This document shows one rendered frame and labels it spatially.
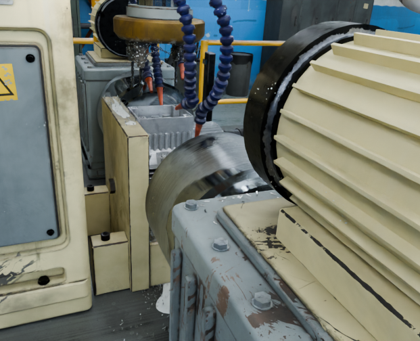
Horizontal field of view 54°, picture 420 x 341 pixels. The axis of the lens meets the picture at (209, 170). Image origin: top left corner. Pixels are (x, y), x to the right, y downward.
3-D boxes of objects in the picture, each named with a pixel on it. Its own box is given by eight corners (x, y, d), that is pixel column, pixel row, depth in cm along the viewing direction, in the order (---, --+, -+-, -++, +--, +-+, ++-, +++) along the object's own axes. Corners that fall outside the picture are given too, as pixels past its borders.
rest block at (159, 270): (149, 287, 88) (149, 239, 83) (141, 268, 93) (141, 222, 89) (176, 281, 90) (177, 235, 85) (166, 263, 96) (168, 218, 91)
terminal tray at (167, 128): (138, 153, 84) (138, 120, 82) (127, 137, 93) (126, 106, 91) (193, 148, 89) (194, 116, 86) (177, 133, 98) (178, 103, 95)
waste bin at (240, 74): (242, 91, 647) (245, 51, 623) (253, 97, 614) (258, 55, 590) (220, 91, 633) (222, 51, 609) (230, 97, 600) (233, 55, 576)
